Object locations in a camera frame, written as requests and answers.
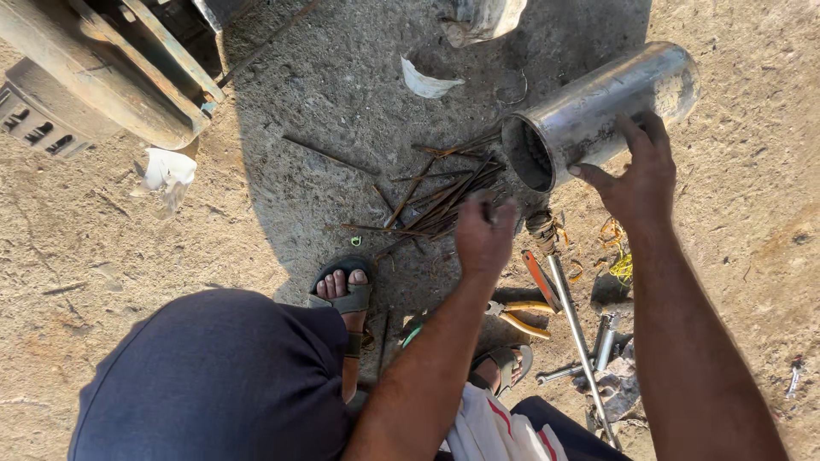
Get long rusty rod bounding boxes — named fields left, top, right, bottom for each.
left=217, top=0, right=324, bottom=89

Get copper winding bundle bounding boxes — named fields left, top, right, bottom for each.
left=525, top=209, right=559, bottom=256

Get long steel rod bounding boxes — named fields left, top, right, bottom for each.
left=546, top=254, right=621, bottom=450

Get grey left sandal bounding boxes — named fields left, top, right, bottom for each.
left=307, top=256, right=374, bottom=412

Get white cloth with red stripe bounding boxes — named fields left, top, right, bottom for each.
left=442, top=383, right=569, bottom=461

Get yellow wire scraps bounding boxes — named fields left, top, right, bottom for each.
left=567, top=218, right=635, bottom=286

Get yellow-handled pliers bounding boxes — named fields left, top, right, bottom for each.
left=485, top=300, right=556, bottom=340

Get person's right leg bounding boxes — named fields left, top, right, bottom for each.
left=512, top=396, right=634, bottom=461

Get person's left foot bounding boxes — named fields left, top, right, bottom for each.
left=316, top=269, right=369, bottom=404

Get grey stone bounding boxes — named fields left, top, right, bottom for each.
left=572, top=355, right=641, bottom=423

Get grey rusty motor casing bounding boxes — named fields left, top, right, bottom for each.
left=0, top=0, right=226, bottom=158

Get white torn paper scrap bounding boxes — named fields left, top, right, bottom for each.
left=400, top=55, right=466, bottom=99

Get person's foot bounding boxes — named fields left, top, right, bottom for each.
left=473, top=349, right=525, bottom=393
left=316, top=269, right=369, bottom=404

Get person's left leg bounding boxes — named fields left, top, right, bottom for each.
left=67, top=288, right=354, bottom=461

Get person's left hand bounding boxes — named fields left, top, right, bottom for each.
left=455, top=191, right=518, bottom=277

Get single thin brown stick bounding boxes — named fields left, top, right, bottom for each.
left=282, top=134, right=381, bottom=177

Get person's right hand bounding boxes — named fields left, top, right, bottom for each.
left=569, top=110, right=678, bottom=234

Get thin wire loop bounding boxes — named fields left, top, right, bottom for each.
left=495, top=67, right=530, bottom=106

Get pile of thin brown sticks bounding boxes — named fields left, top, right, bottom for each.
left=340, top=131, right=513, bottom=258

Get person's leg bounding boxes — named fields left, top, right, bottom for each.
left=67, top=288, right=354, bottom=461
left=512, top=396, right=634, bottom=461

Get white sack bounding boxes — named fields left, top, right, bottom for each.
left=439, top=0, right=529, bottom=49

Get orange-handled cutter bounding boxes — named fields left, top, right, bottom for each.
left=521, top=250, right=565, bottom=315

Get crumpled white paper scrap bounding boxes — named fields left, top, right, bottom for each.
left=130, top=148, right=198, bottom=220

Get grey sandal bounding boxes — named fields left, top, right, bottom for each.
left=468, top=344, right=534, bottom=399
left=307, top=256, right=374, bottom=412

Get person's right foot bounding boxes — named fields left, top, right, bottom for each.
left=473, top=349, right=525, bottom=393

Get grey right sandal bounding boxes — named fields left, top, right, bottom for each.
left=468, top=344, right=534, bottom=399

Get steel motor stator cylinder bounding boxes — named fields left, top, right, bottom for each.
left=501, top=41, right=701, bottom=194

